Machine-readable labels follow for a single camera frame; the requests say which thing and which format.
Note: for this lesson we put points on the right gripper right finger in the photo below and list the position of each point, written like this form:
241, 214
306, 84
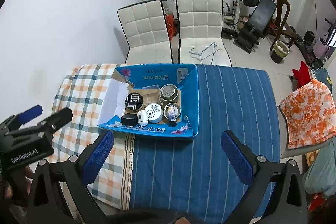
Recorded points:
287, 203

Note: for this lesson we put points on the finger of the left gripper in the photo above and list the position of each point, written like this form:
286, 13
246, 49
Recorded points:
50, 125
14, 122

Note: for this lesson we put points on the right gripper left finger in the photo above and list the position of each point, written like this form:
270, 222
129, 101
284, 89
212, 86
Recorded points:
47, 203

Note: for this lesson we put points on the black rectangular power bank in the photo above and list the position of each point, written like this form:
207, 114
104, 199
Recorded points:
129, 119

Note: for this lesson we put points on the small white rounded device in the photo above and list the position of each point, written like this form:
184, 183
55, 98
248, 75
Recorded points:
142, 118

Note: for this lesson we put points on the white tape roll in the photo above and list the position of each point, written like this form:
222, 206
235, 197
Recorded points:
154, 112

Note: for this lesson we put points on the person's left hand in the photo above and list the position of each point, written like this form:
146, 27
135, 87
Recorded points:
18, 186

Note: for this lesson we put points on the plaid orange tablecloth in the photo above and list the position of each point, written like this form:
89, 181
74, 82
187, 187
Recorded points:
83, 91

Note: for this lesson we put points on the black round tin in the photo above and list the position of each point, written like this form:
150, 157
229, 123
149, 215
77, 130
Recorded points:
134, 101

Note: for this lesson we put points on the blue striped tablecloth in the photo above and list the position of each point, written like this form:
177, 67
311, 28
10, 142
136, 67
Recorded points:
196, 176

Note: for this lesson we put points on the blue cardboard box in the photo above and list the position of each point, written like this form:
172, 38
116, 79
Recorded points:
147, 79

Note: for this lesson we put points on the metal perforated lid jar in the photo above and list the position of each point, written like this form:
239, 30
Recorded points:
168, 94

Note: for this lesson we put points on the round tin with small items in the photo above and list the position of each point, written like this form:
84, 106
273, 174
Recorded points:
172, 112

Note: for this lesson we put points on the left white padded chair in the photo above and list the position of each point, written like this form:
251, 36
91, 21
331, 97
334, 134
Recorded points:
145, 30

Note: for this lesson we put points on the white padded chair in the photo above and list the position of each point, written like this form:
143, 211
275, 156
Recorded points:
145, 30
200, 24

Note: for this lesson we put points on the red cloth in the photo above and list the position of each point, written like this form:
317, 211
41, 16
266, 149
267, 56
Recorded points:
302, 76

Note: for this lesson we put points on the dark waste bin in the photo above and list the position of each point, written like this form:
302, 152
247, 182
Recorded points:
279, 51

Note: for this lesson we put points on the right white padded chair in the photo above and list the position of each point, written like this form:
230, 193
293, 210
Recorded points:
200, 24

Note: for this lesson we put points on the black weight bench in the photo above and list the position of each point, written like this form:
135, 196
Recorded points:
255, 27

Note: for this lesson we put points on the brown wooden chair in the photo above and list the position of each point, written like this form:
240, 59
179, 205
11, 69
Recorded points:
279, 25

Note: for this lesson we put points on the wire clothes hanger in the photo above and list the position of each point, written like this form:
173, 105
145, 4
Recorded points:
207, 55

